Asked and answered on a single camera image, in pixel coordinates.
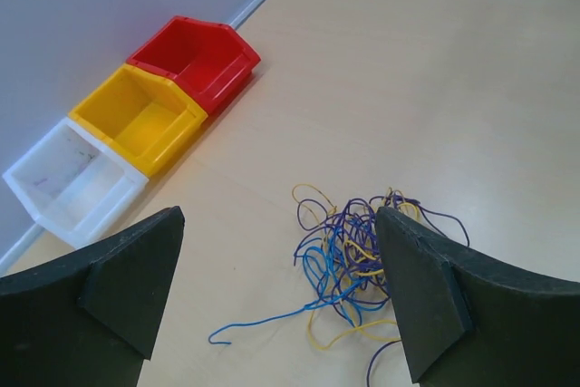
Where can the yellow plastic bin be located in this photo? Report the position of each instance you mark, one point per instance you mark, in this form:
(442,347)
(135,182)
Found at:
(144,117)

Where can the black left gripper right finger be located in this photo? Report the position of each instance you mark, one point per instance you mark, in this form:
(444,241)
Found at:
(468,319)

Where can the red plastic bin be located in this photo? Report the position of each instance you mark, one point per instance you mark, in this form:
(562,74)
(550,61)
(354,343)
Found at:
(208,61)

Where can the white plastic bin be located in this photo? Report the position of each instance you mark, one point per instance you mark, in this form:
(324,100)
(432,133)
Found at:
(73,185)

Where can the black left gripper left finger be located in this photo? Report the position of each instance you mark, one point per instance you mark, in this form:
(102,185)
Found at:
(91,317)

